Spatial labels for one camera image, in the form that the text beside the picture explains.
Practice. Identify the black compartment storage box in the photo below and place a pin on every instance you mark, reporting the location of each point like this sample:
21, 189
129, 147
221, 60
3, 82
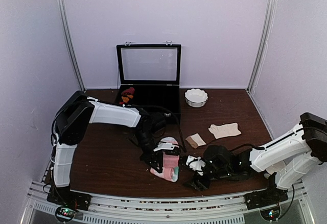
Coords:
153, 70

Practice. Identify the left aluminium frame post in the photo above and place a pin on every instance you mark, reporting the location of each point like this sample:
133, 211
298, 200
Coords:
69, 44

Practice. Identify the white blue cup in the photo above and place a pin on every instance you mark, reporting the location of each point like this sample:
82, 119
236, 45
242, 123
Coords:
274, 168

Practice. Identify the aluminium table edge rail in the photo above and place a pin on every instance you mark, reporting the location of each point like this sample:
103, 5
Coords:
227, 208

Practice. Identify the maroon yellow argyle sock roll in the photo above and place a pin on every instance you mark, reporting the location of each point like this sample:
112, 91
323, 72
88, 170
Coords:
127, 95

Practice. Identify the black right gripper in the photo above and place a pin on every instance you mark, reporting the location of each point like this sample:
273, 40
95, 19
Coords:
197, 184

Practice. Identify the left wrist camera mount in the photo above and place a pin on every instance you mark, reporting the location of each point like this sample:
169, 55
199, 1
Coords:
166, 146

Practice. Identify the pink mint patterned sock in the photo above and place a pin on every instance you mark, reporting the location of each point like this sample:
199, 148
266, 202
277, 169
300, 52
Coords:
170, 171

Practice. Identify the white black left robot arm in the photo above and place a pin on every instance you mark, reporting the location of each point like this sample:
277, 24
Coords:
72, 120

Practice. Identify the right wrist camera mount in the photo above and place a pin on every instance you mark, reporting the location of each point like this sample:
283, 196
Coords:
196, 164

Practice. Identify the beige brown cuffed sock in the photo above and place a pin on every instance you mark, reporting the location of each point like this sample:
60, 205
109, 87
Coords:
195, 141

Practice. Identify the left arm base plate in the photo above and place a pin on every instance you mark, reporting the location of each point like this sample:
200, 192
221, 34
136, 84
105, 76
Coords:
65, 197

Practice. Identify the white scalloped ceramic bowl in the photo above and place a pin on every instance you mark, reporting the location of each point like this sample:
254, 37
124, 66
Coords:
195, 97

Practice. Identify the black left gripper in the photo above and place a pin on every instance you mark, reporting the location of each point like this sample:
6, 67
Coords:
149, 159

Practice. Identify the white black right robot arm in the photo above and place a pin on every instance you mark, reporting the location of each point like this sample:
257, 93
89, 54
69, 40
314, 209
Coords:
290, 156

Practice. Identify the aluminium frame post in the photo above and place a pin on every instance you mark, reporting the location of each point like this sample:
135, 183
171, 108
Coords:
269, 15
69, 44

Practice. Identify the right aluminium frame post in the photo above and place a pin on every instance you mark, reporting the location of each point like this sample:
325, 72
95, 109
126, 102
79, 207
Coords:
269, 15

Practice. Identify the beige striped sock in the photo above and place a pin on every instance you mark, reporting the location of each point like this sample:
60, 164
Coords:
225, 130

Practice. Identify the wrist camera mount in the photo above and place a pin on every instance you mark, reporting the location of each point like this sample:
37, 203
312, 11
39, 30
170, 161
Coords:
196, 164
166, 146

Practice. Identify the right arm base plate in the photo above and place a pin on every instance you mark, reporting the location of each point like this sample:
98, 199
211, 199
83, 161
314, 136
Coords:
267, 197

